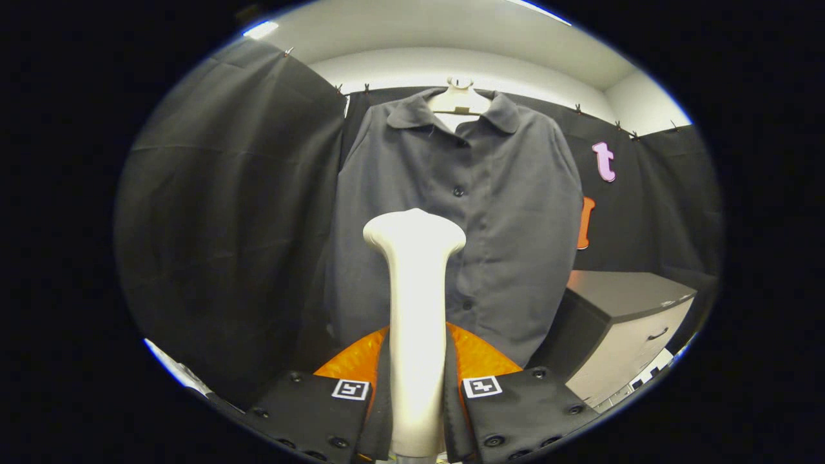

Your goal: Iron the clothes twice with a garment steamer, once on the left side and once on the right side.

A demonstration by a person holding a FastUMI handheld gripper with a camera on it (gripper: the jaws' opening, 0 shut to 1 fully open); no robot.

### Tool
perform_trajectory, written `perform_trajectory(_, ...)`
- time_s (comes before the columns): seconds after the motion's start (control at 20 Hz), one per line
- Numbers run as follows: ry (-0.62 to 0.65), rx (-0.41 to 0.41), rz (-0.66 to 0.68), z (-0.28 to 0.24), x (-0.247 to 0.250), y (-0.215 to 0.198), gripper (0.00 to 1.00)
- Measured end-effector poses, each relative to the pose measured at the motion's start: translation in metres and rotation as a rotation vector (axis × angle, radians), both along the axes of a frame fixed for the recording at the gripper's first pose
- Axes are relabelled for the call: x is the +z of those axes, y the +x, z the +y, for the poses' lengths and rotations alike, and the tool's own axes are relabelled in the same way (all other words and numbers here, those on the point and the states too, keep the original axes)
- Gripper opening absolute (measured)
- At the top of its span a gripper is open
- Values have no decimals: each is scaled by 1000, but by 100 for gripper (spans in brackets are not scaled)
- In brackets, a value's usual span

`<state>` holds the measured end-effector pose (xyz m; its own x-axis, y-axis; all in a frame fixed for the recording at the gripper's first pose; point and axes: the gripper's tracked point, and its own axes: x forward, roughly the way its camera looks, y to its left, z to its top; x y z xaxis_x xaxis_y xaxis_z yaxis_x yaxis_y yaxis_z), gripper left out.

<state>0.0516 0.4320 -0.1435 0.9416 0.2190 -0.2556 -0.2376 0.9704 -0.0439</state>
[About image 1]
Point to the white undershirt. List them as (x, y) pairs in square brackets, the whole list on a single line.
[(456, 121)]

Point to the white drawer unit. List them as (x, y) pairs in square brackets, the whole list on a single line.
[(644, 377)]

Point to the cream clothes hanger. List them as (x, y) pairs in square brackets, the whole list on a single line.
[(461, 100)]

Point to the white garment steamer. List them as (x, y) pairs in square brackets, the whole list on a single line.
[(417, 309)]

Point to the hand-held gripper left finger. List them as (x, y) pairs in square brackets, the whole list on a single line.
[(309, 412)]

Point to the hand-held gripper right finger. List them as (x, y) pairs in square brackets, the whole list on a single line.
[(528, 412)]

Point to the grey top drawer cabinet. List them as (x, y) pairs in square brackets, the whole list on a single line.
[(619, 322)]

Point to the grey button shirt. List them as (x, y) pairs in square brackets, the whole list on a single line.
[(515, 225)]

